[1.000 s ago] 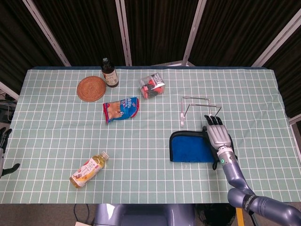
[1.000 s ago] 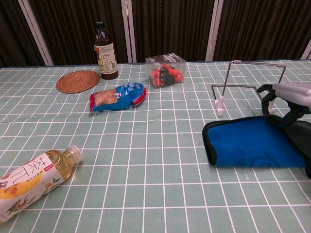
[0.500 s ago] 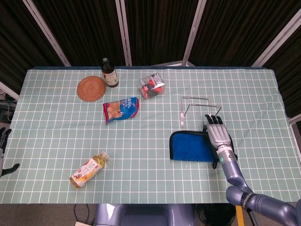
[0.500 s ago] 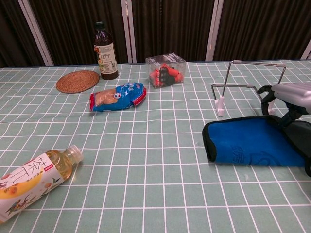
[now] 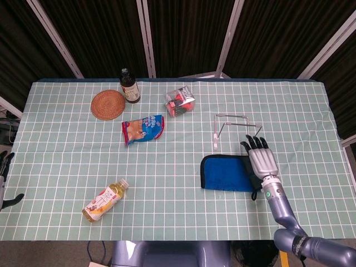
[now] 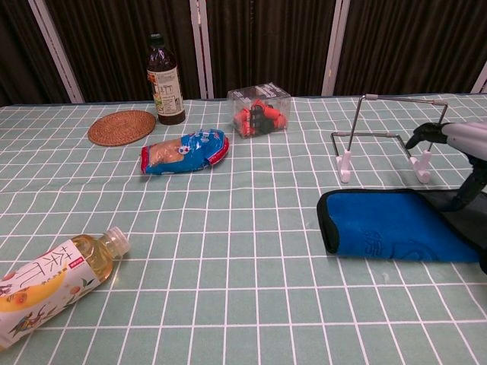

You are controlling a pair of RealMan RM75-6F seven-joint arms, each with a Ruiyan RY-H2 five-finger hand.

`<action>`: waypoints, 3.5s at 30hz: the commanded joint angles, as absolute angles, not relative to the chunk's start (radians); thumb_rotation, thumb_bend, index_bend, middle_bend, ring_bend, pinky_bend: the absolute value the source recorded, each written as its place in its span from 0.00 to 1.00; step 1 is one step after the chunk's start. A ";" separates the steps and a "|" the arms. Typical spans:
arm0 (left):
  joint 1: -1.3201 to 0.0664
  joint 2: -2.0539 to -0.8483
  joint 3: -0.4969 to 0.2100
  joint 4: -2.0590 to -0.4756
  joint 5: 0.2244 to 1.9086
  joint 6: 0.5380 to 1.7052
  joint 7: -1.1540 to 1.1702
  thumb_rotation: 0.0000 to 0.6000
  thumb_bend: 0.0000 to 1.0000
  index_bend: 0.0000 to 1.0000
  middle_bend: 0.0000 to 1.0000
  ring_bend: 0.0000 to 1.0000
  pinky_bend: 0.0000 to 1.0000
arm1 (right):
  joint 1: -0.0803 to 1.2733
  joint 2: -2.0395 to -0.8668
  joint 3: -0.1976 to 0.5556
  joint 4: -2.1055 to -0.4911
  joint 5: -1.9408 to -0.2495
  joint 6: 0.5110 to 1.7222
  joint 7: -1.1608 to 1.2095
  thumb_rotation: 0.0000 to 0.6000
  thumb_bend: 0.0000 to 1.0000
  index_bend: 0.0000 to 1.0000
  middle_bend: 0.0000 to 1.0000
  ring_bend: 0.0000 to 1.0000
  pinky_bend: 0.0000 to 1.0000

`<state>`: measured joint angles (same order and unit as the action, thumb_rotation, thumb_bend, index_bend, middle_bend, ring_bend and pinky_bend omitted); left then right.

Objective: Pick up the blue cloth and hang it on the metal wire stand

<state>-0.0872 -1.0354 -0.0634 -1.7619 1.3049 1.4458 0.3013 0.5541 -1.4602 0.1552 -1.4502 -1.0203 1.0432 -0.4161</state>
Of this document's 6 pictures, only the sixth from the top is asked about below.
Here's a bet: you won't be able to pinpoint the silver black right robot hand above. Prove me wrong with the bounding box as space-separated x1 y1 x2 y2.
403 121 487 212

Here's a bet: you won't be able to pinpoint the blue and grey towel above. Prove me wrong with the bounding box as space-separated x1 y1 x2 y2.
316 188 487 275

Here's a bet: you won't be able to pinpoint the clear box with orange clips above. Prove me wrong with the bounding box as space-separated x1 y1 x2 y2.
227 81 292 139

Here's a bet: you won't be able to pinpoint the green checked tablecloth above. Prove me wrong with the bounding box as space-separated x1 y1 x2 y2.
0 93 487 365

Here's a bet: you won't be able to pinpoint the blue red snack bag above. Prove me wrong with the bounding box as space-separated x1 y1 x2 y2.
141 129 231 176

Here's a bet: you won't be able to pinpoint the dark glass bottle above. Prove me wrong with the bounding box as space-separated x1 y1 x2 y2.
146 33 186 125

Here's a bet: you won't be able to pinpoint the round woven rattan coaster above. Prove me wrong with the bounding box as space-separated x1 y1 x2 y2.
87 109 158 147

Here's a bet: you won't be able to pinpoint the yellow tea plastic bottle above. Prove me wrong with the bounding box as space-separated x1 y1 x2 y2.
0 226 132 351

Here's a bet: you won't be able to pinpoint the white partition frame post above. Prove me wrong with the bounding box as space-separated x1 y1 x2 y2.
189 0 215 100
470 62 487 94
321 0 352 97
28 0 85 104

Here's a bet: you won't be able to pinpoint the metal wire rack white feet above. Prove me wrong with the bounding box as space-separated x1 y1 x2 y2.
329 94 448 185

